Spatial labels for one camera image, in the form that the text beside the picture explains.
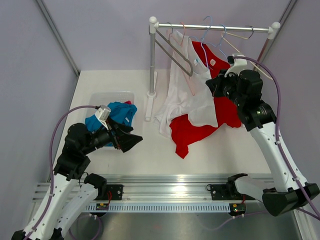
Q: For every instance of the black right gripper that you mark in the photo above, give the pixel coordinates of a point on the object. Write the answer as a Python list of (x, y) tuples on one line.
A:
[(216, 84)]

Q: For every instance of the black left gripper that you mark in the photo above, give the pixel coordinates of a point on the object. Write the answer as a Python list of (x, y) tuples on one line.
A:
[(126, 140)]

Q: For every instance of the blue t shirt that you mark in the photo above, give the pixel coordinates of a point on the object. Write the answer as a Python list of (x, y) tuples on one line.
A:
[(120, 112)]

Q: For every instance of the magenta t shirt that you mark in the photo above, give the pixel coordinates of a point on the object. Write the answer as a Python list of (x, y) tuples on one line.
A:
[(128, 102)]

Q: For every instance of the white t shirt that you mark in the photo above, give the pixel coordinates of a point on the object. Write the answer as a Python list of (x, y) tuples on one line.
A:
[(187, 95)]

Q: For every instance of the pink hanger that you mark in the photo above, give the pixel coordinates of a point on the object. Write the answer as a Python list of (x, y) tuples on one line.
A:
[(190, 72)]

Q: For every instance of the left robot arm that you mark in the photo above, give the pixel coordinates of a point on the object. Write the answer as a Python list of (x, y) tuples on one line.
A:
[(56, 215)]

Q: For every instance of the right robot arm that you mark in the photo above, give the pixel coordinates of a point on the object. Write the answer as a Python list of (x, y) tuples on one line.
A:
[(290, 190)]

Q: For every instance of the red t shirt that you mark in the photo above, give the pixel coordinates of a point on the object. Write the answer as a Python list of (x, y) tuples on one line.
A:
[(183, 133)]

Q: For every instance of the clear plastic basket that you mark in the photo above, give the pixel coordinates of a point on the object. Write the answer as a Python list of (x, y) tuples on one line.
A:
[(104, 98)]

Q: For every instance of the metal clothes rack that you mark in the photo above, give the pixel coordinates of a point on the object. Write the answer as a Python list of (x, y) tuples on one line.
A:
[(154, 25)]

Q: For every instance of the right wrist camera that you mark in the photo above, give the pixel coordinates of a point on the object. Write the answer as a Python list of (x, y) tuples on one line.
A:
[(237, 64)]

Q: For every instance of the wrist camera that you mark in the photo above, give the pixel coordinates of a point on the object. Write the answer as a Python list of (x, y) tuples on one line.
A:
[(102, 114), (237, 64)]

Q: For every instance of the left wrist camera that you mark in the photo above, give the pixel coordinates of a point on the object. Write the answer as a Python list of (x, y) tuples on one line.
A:
[(102, 114)]

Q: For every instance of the aluminium mounting rail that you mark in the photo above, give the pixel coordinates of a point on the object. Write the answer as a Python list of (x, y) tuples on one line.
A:
[(166, 188)]

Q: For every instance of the white slotted cable duct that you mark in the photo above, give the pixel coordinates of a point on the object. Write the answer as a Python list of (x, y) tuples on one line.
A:
[(158, 208)]

